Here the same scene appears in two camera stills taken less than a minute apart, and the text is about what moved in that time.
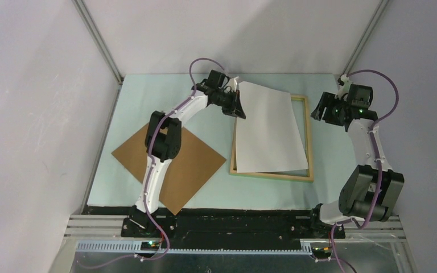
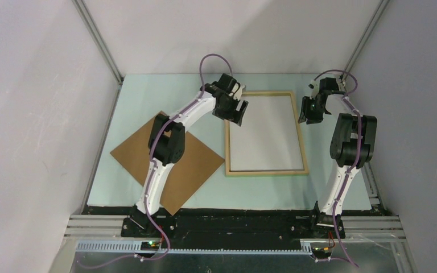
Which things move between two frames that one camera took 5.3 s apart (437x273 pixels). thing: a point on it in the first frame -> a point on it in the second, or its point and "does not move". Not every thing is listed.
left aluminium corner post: [98, 39] does not move
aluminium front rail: [89, 226] does not move
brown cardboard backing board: [187, 173] does not move
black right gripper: [328, 100] -> [311, 118]
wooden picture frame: [233, 166] -> [227, 160]
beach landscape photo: [268, 140] does not move
